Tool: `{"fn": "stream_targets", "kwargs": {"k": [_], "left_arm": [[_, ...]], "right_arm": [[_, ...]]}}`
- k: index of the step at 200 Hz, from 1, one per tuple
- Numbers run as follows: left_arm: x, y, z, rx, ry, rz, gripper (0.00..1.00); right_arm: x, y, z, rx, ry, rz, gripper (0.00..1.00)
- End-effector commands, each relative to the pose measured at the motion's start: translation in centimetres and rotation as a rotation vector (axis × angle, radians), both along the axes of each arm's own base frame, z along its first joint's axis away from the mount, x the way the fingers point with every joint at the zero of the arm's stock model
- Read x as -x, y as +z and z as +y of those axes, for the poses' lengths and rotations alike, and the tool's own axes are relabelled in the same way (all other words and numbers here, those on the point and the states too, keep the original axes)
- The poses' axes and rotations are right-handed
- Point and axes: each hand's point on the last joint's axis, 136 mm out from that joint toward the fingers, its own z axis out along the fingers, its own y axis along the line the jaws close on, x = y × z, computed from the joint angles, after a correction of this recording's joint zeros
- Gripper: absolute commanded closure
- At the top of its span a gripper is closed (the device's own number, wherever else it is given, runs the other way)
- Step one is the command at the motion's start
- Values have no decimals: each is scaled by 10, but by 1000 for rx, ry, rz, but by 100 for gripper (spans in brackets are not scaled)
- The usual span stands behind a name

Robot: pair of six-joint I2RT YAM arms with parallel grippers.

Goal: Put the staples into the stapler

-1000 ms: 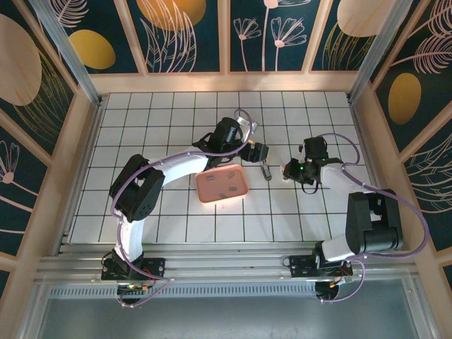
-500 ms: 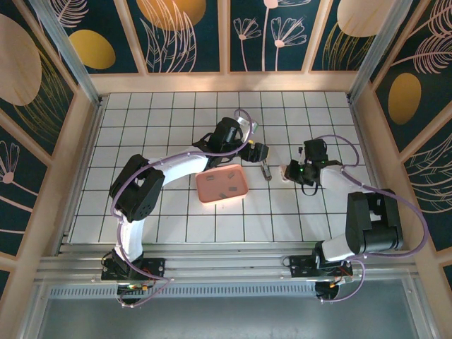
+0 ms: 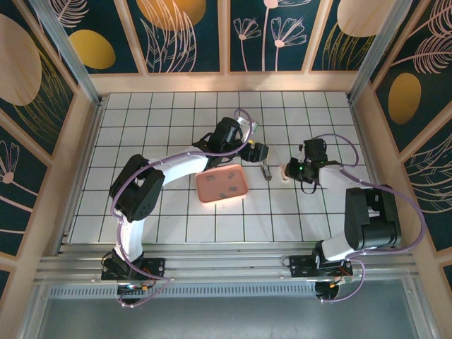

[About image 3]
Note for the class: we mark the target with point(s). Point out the beige mini stapler tan base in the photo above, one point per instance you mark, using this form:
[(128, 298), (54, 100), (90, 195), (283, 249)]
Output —
[(267, 173)]

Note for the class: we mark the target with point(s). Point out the pink mini stapler white base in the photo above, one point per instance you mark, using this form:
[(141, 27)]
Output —
[(283, 173)]

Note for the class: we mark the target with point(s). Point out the pink plastic tray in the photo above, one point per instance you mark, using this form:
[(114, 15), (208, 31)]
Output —
[(217, 187)]

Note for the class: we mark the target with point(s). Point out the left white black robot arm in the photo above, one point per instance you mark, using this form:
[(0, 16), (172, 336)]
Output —
[(180, 169)]

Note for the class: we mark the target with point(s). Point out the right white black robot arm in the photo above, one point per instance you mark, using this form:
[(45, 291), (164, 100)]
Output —
[(370, 212)]

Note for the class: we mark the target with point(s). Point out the perforated metal strip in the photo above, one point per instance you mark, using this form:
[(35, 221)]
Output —
[(226, 290)]

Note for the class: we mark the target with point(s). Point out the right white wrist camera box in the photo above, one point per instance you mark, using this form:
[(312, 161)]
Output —
[(302, 153)]

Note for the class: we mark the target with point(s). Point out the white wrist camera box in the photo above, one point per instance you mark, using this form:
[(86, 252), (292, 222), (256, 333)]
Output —
[(247, 123), (302, 153)]

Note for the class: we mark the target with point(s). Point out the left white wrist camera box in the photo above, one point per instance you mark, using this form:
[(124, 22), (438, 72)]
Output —
[(247, 123)]

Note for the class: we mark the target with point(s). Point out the aluminium side rail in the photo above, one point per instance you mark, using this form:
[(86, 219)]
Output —
[(88, 141), (365, 141)]

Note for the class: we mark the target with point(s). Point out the dark wall panel pink flowers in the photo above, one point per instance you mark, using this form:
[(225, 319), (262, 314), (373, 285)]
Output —
[(254, 53)]

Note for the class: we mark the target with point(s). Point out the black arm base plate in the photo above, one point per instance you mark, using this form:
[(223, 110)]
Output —
[(155, 266), (300, 266)]

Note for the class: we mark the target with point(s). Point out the dark wall panel yellow oval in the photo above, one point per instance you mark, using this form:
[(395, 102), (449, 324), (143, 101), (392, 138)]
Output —
[(92, 49), (404, 99)]

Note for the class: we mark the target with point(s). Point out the aluminium mounting rail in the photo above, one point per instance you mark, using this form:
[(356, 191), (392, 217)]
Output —
[(226, 268)]

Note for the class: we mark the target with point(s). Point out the dark wall panel pink leaves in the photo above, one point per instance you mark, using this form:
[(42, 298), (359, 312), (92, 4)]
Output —
[(434, 183)]

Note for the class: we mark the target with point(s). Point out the aluminium corner post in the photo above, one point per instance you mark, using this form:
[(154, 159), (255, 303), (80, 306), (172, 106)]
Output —
[(69, 53), (378, 53)]

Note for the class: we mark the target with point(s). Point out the dark wall panel orange sun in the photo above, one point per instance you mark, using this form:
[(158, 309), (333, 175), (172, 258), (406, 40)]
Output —
[(169, 14)]

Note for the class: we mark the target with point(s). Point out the dark wall panel cream circle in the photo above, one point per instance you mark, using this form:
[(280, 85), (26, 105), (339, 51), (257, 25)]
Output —
[(353, 17)]

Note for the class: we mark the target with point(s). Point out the dark wall panel single flower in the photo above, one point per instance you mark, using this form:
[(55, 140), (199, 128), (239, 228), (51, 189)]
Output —
[(17, 197)]

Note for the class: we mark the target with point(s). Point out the dark wall panel large cream disc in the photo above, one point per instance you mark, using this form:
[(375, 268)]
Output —
[(17, 70)]

